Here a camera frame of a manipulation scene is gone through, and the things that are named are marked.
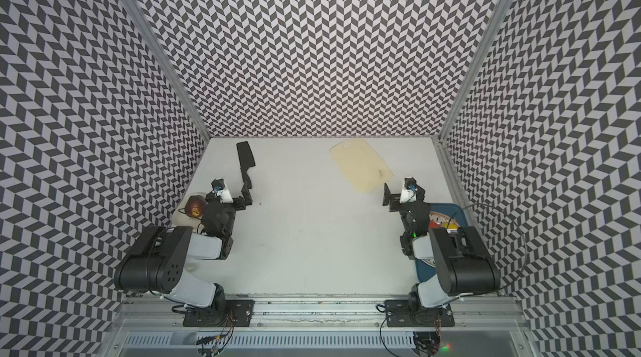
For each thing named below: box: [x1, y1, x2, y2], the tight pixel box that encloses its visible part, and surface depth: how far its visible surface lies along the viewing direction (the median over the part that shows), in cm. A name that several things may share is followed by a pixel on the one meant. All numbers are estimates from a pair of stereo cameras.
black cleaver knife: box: [236, 140, 257, 190], surface depth 114 cm
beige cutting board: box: [328, 138, 394, 193], surface depth 114 cm
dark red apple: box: [185, 195, 207, 219], surface depth 93 cm
